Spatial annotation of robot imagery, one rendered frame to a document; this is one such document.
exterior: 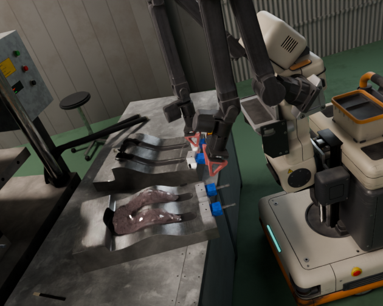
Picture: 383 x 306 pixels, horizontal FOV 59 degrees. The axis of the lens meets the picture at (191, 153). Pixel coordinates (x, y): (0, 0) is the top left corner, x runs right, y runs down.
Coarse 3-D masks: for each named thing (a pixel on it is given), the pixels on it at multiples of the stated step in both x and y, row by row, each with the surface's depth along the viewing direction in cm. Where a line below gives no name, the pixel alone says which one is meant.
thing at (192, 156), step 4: (188, 152) 144; (192, 152) 143; (196, 152) 144; (188, 156) 141; (192, 156) 141; (196, 156) 142; (200, 156) 142; (216, 156) 141; (188, 160) 141; (192, 160) 141; (196, 160) 141; (200, 160) 141; (204, 160) 140
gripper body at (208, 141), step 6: (210, 138) 112; (216, 138) 110; (222, 138) 109; (228, 138) 112; (210, 144) 112; (216, 144) 111; (222, 144) 111; (210, 150) 111; (216, 150) 111; (222, 150) 112; (210, 156) 110; (222, 156) 110; (228, 156) 111
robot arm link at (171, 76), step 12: (156, 0) 122; (156, 12) 126; (156, 24) 127; (168, 24) 128; (168, 36) 129; (168, 48) 130; (168, 60) 132; (168, 72) 135; (180, 72) 134; (180, 84) 134; (180, 96) 136
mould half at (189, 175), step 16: (160, 144) 160; (112, 160) 164; (128, 160) 148; (96, 176) 156; (112, 176) 153; (128, 176) 147; (144, 176) 145; (160, 176) 144; (176, 176) 142; (192, 176) 140
